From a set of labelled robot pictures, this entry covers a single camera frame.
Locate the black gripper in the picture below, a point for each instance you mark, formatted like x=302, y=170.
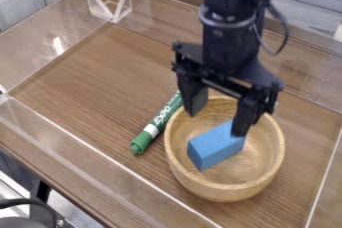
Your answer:
x=223, y=63

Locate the blue rectangular block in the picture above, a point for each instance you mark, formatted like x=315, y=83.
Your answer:
x=214, y=146

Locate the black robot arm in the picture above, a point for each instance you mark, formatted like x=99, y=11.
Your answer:
x=227, y=17

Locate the brown wooden bowl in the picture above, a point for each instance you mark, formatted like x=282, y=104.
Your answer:
x=240, y=176

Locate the green Expo marker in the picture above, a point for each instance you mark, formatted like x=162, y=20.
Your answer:
x=155, y=126

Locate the clear acrylic corner bracket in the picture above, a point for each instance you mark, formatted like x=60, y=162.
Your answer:
x=110, y=10

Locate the black metal table bracket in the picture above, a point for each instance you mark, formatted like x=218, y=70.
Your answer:
x=43, y=213

